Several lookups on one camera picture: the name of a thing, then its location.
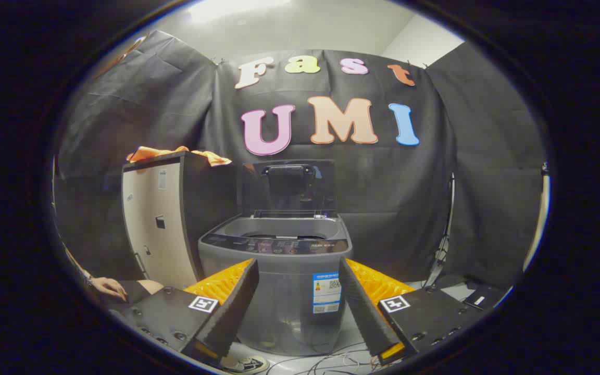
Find person's leg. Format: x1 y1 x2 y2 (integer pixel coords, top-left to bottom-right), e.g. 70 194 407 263
120 280 164 307

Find dark washing machine lid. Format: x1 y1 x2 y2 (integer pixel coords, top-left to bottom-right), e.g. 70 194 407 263
241 160 338 218

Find person's black and white sneaker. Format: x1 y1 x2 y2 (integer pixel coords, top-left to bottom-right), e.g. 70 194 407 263
222 355 269 374

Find flat black box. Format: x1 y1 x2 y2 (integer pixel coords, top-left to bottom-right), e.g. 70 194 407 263
461 284 506 311

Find orange shirt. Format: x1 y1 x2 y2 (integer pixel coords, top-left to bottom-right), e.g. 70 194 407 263
126 146 233 167

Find black backdrop cloth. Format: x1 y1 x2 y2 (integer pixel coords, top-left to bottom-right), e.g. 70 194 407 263
53 30 548 290

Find grey washing machine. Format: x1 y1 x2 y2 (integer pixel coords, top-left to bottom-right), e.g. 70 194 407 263
198 211 354 357

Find black light stand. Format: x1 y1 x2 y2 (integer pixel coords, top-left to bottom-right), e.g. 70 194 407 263
425 172 457 290

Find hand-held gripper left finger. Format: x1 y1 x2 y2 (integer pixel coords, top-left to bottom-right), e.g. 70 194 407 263
110 258 260 365

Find thin floor cables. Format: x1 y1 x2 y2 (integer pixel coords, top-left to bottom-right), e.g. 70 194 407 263
266 341 384 375

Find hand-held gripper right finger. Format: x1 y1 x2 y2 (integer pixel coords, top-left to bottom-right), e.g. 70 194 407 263
338 257 483 366

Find black and beige cabinet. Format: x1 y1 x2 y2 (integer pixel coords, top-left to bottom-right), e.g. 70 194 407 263
121 151 238 290

